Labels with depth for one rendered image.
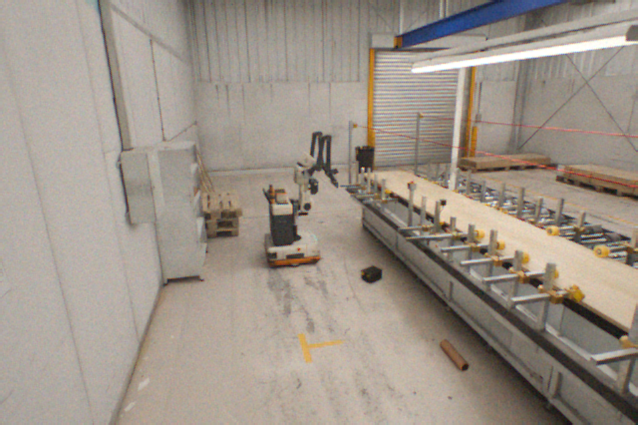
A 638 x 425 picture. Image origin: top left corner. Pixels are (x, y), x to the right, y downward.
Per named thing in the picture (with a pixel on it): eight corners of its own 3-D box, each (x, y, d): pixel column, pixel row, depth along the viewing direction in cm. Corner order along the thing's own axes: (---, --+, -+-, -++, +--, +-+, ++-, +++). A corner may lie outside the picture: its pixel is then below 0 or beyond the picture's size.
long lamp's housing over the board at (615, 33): (625, 41, 188) (628, 24, 186) (411, 72, 413) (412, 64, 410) (643, 42, 191) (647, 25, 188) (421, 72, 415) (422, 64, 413)
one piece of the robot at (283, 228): (273, 255, 464) (270, 191, 440) (269, 239, 515) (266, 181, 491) (300, 252, 471) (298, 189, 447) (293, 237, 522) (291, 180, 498)
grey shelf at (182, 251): (163, 285, 431) (144, 151, 386) (174, 254, 515) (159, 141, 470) (203, 280, 440) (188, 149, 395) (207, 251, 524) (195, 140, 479)
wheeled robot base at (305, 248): (268, 267, 463) (267, 249, 455) (264, 248, 522) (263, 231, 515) (321, 262, 476) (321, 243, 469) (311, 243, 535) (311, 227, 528)
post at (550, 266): (538, 336, 223) (551, 263, 209) (533, 333, 226) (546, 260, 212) (543, 336, 224) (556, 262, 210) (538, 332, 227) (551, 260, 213)
